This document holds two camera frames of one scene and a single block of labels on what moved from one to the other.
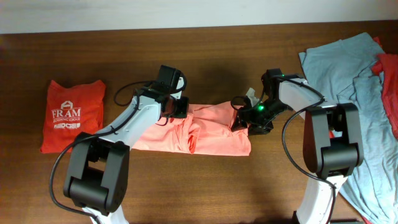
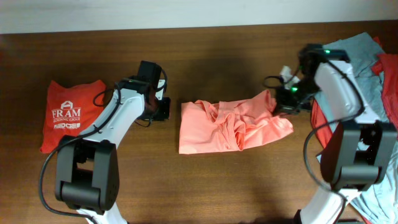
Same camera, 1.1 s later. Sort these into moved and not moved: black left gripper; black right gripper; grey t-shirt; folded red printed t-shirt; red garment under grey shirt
Moved: black left gripper; black right gripper
Not moved: folded red printed t-shirt; grey t-shirt; red garment under grey shirt
